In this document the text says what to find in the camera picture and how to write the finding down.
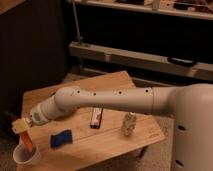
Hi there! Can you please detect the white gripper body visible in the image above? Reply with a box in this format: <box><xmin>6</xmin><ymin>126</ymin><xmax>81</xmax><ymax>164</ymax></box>
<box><xmin>12</xmin><ymin>118</ymin><xmax>32</xmax><ymax>134</ymax></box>

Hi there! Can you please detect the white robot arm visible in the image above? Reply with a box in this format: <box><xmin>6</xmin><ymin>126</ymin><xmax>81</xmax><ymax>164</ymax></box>
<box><xmin>12</xmin><ymin>84</ymin><xmax>213</xmax><ymax>171</ymax></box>

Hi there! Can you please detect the blue sponge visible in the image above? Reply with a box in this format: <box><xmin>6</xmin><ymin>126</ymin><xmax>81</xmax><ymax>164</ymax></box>
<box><xmin>50</xmin><ymin>130</ymin><xmax>73</xmax><ymax>148</ymax></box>

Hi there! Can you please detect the metal stand pole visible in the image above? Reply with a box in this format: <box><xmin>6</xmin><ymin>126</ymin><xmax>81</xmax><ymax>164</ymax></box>
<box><xmin>72</xmin><ymin>0</ymin><xmax>83</xmax><ymax>45</ymax></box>

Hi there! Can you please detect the long grey case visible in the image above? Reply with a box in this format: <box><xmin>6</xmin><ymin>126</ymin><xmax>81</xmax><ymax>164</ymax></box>
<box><xmin>69</xmin><ymin>42</ymin><xmax>213</xmax><ymax>81</ymax></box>

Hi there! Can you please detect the wooden shelf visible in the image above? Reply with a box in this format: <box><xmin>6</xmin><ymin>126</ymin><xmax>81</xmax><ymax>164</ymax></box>
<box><xmin>66</xmin><ymin>0</ymin><xmax>213</xmax><ymax>21</ymax></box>

